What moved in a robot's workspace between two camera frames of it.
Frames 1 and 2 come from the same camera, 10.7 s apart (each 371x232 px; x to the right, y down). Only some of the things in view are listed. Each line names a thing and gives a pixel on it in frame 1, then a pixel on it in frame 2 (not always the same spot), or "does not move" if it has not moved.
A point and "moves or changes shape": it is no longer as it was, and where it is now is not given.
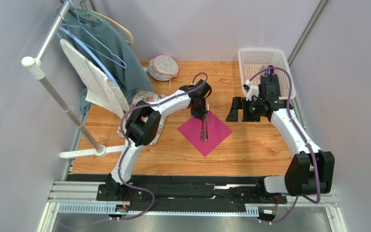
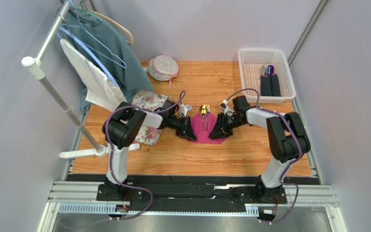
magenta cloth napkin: x=218 y=132 moves or changes shape
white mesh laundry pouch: x=163 y=67 does not move
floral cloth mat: x=147 y=96 does not move
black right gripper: x=241 y=109 -> x=223 y=123
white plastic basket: x=254 y=63 does not move
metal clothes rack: x=35 y=62 does not move
